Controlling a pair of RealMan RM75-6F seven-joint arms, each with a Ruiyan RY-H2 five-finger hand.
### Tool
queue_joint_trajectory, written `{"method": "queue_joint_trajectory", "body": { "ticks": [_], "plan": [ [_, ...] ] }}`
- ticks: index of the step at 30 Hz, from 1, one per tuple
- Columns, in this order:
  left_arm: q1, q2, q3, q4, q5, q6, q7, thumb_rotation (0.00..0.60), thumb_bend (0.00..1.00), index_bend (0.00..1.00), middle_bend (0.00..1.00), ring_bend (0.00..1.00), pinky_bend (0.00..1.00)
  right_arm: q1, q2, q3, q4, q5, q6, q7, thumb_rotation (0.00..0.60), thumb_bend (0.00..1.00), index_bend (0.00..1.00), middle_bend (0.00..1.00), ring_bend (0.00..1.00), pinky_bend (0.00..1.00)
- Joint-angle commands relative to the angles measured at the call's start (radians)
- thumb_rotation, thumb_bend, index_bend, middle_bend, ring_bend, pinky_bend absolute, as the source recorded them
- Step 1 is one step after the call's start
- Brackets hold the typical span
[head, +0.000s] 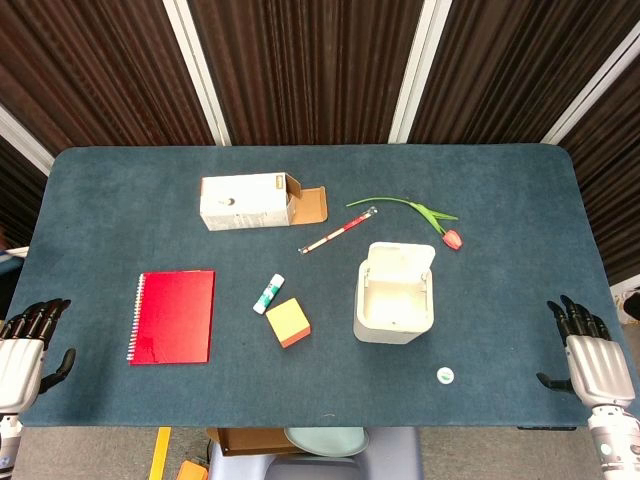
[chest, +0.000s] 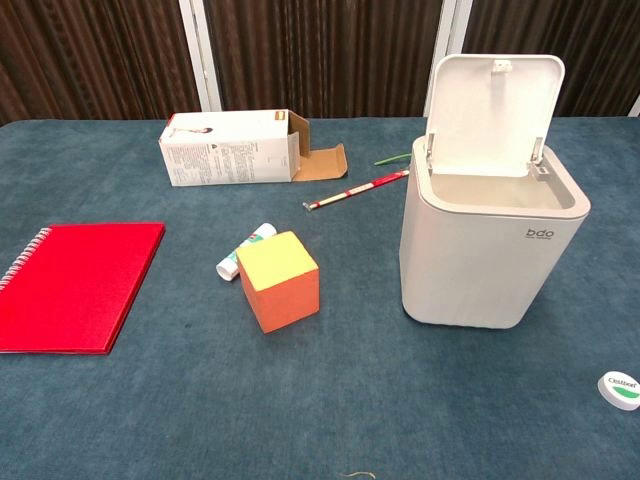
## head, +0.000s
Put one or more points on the brown fabric divider panel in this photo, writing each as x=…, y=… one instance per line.
x=510, y=65
x=610, y=175
x=100, y=65
x=17, y=195
x=310, y=65

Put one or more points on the pale green plate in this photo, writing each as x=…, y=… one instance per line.
x=327, y=440

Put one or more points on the red spiral notebook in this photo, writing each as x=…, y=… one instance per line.
x=175, y=317

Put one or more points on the yellow orange block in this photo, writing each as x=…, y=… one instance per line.
x=287, y=322

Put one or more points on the small white round cap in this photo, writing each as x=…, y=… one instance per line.
x=445, y=375

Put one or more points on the red tulip flower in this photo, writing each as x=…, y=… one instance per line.
x=435, y=220

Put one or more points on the blue felt table mat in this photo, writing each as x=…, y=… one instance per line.
x=125, y=225

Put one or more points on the white plastic bin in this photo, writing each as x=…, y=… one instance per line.
x=395, y=300

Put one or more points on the white cardboard box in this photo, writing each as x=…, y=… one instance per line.
x=250, y=202

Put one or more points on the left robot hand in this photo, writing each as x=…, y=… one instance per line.
x=17, y=370

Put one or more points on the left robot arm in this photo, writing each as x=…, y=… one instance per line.
x=7, y=440

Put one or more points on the brown cardboard box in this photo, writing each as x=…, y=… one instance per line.
x=250, y=440

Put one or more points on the white divider frame post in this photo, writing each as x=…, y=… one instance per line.
x=200, y=70
x=419, y=70
x=590, y=90
x=22, y=140

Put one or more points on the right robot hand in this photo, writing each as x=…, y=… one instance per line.
x=600, y=370

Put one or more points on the white green glue stick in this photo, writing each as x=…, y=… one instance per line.
x=269, y=294

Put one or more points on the red white pen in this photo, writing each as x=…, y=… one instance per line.
x=340, y=232

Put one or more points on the orange object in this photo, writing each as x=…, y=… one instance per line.
x=192, y=471

